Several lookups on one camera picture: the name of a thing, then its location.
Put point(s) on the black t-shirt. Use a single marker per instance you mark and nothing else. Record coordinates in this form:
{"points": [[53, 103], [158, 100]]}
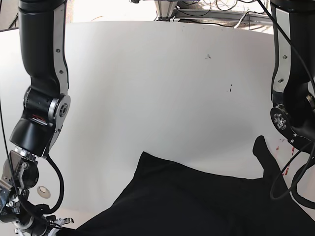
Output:
{"points": [[166, 198]]}

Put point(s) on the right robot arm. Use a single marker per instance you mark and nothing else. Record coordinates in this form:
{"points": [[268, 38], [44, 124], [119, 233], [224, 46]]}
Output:
{"points": [[45, 106]]}

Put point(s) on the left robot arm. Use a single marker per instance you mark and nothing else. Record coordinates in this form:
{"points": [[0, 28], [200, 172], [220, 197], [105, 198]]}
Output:
{"points": [[293, 111]]}

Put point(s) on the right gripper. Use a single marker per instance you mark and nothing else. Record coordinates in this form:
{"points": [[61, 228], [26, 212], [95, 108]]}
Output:
{"points": [[35, 228]]}

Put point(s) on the left table grommet hole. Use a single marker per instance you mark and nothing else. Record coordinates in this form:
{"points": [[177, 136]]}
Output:
{"points": [[43, 192]]}

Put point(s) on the red tape rectangle marking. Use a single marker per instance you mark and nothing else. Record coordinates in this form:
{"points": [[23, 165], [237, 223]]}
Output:
{"points": [[284, 152]]}

